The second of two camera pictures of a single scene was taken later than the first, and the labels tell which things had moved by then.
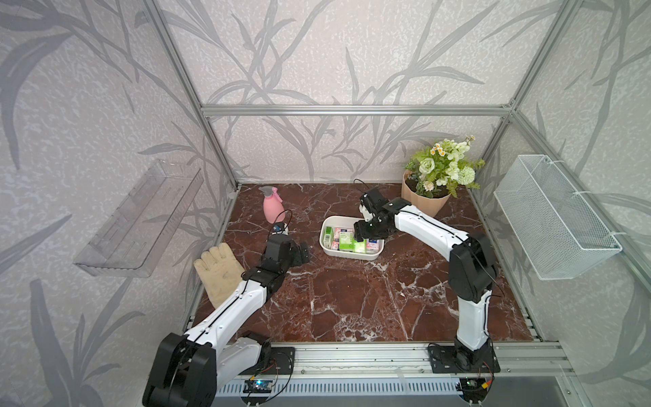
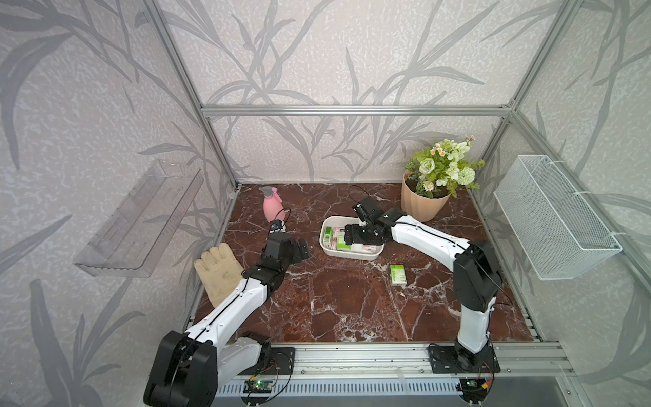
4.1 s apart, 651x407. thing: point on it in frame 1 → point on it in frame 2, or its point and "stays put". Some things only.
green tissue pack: x=360 y=247 → x=397 y=274
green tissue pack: x=346 y=242 stays put
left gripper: x=297 y=259 stays put
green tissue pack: x=328 y=237 stays put
